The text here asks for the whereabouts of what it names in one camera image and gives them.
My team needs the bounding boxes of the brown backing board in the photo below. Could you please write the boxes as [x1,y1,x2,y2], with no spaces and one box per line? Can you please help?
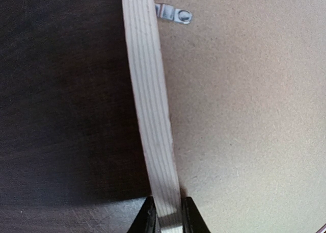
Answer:
[155,0,325,232]

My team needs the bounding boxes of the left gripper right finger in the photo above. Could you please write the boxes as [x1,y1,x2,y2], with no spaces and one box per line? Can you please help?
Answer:
[181,197,210,233]

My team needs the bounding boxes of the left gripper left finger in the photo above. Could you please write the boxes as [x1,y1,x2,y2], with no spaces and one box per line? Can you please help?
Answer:
[127,196,156,233]

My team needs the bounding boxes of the pink wooden picture frame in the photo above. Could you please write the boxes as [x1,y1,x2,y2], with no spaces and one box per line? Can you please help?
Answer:
[122,0,183,232]

